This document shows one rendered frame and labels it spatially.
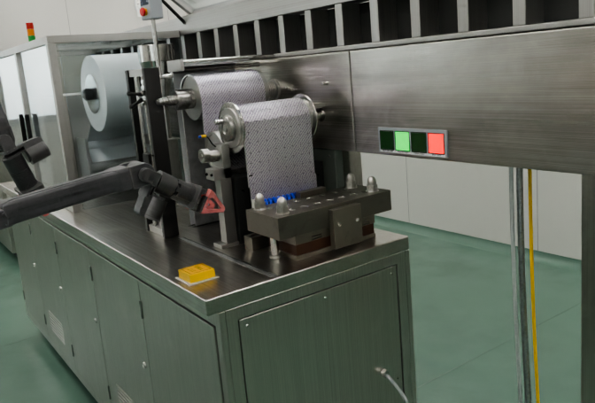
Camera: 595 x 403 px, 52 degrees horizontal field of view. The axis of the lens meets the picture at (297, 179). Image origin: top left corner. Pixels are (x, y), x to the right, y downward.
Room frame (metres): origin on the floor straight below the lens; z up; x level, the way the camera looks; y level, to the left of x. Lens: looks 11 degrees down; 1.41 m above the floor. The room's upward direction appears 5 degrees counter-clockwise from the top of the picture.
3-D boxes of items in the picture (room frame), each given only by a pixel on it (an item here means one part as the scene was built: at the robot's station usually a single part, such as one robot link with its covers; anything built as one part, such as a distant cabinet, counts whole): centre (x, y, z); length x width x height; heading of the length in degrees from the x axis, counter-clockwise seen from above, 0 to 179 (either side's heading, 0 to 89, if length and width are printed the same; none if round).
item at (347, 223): (1.64, -0.12, 0.96); 0.10 x 0.03 x 0.11; 125
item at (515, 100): (2.55, 0.18, 1.29); 3.10 x 0.28 x 0.30; 35
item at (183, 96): (1.96, 0.34, 1.33); 0.06 x 0.06 x 0.06; 35
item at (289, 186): (1.79, 0.04, 1.03); 0.23 x 0.01 x 0.09; 125
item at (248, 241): (1.79, 0.04, 0.92); 0.28 x 0.04 x 0.04; 125
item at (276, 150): (1.78, 0.04, 1.17); 0.23 x 0.01 x 0.18; 125
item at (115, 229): (2.56, 0.68, 0.88); 2.52 x 0.66 x 0.04; 35
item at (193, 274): (1.50, 0.28, 0.91); 0.07 x 0.07 x 0.02; 35
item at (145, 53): (2.42, 0.50, 1.50); 0.14 x 0.14 x 0.06
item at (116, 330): (2.57, 0.67, 0.43); 2.52 x 0.64 x 0.86; 35
